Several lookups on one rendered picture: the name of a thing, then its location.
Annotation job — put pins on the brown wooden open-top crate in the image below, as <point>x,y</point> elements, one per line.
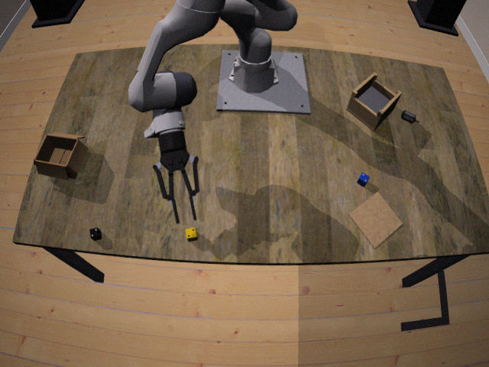
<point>374,102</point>

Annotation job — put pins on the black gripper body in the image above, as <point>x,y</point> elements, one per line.
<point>173,145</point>

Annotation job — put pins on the yellow die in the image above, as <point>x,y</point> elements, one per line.
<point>191,234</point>

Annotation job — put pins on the black die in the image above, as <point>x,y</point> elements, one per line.
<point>95,234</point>

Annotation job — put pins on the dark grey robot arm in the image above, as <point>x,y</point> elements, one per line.
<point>165,92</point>

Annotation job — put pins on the open brown cardboard box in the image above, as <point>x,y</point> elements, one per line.
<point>56,148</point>

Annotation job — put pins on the tan flat mat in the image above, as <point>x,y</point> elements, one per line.
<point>375,219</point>

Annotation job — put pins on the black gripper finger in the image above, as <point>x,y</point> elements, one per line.
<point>170,197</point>
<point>192,193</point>

